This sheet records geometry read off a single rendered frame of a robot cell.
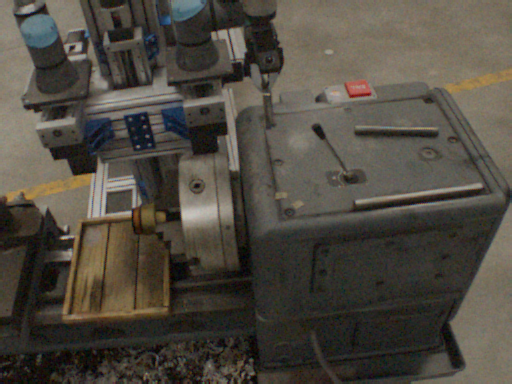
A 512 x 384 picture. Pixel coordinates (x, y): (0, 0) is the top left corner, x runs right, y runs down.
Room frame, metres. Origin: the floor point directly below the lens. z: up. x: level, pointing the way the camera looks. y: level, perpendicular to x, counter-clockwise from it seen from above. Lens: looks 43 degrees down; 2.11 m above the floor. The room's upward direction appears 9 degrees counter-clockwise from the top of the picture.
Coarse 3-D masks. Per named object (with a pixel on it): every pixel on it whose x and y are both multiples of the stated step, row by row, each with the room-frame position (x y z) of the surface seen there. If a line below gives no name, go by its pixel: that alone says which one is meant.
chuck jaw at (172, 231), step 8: (160, 224) 0.83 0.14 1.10; (168, 224) 0.83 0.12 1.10; (176, 224) 0.82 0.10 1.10; (160, 232) 0.81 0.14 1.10; (168, 232) 0.80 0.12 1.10; (176, 232) 0.80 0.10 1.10; (160, 240) 0.81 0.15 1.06; (168, 240) 0.78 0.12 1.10; (176, 240) 0.77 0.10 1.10; (168, 248) 0.78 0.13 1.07; (176, 248) 0.75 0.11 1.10; (184, 248) 0.74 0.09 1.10; (176, 256) 0.73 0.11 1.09; (184, 256) 0.73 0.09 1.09; (192, 264) 0.71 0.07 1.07; (200, 264) 0.71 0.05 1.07
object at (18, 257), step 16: (16, 208) 1.10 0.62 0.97; (32, 208) 1.09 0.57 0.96; (0, 256) 0.91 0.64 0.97; (16, 256) 0.90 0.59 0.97; (0, 272) 0.86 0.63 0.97; (16, 272) 0.85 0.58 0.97; (0, 288) 0.80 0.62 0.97; (16, 288) 0.79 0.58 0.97; (0, 304) 0.75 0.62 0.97; (16, 304) 0.75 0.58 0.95; (0, 320) 0.71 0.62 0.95
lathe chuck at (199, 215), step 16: (192, 160) 0.92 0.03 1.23; (208, 160) 0.91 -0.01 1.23; (192, 176) 0.85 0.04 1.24; (208, 176) 0.84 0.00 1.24; (192, 192) 0.81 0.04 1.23; (208, 192) 0.80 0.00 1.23; (192, 208) 0.77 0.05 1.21; (208, 208) 0.77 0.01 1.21; (192, 224) 0.75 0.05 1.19; (208, 224) 0.74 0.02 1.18; (192, 240) 0.72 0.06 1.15; (208, 240) 0.72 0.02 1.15; (192, 256) 0.71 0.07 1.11; (208, 256) 0.71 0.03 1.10; (192, 272) 0.71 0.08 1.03; (208, 272) 0.72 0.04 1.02
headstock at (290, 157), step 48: (384, 96) 1.01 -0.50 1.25; (432, 96) 0.98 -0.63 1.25; (240, 144) 0.95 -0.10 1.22; (288, 144) 0.89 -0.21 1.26; (336, 144) 0.86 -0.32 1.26; (384, 144) 0.83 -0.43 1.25; (432, 144) 0.81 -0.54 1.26; (480, 144) 0.78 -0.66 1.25; (288, 192) 0.74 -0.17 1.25; (336, 192) 0.71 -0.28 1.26; (384, 192) 0.69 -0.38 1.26; (288, 240) 0.63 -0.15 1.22; (336, 240) 0.64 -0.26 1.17; (384, 240) 0.63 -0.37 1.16; (432, 240) 0.62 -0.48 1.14; (480, 240) 0.62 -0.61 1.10; (288, 288) 0.63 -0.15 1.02; (336, 288) 0.63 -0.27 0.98; (384, 288) 0.63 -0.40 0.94; (432, 288) 0.62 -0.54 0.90
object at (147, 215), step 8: (136, 208) 0.89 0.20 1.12; (144, 208) 0.88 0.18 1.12; (152, 208) 0.87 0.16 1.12; (136, 216) 0.86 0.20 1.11; (144, 216) 0.85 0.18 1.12; (152, 216) 0.85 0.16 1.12; (160, 216) 0.85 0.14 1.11; (168, 216) 0.89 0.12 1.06; (136, 224) 0.84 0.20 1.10; (144, 224) 0.84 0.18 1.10; (152, 224) 0.84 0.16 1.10; (136, 232) 0.84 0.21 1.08; (144, 232) 0.83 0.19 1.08; (152, 232) 0.83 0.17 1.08
